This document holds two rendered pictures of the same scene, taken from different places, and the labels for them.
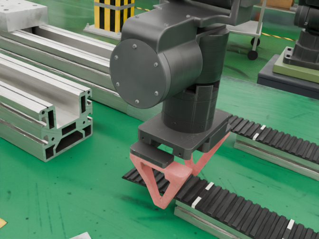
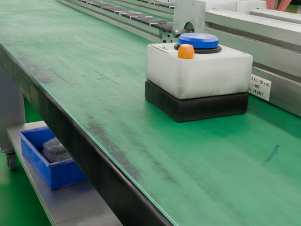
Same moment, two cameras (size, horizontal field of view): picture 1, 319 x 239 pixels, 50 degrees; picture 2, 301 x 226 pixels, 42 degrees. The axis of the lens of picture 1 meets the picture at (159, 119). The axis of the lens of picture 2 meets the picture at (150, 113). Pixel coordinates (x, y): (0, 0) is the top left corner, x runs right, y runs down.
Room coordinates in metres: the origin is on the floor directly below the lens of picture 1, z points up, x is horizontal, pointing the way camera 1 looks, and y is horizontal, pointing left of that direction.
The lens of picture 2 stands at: (1.12, 0.26, 0.92)
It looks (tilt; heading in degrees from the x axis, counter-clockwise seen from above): 20 degrees down; 214
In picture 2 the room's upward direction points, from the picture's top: 2 degrees clockwise
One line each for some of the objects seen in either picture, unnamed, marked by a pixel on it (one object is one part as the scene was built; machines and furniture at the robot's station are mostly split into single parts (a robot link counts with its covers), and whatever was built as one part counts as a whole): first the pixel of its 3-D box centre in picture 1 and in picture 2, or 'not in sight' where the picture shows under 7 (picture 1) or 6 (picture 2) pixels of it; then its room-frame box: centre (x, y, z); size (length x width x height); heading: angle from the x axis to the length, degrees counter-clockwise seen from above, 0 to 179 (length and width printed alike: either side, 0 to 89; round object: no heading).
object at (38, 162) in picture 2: not in sight; (61, 152); (0.23, -0.73, 0.27); 0.31 x 0.21 x 0.10; 70
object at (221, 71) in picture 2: not in sight; (202, 76); (0.76, 0.08, 0.81); 0.10 x 0.08 x 0.06; 149
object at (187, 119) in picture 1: (188, 105); not in sight; (0.33, -0.03, 0.92); 0.10 x 0.07 x 0.07; 149
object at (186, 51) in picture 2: not in sight; (186, 50); (0.81, 0.08, 0.85); 0.01 x 0.01 x 0.01
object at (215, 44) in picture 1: (193, 52); not in sight; (0.33, -0.03, 0.98); 0.07 x 0.06 x 0.07; 148
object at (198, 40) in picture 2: not in sight; (197, 45); (0.77, 0.07, 0.84); 0.04 x 0.04 x 0.02
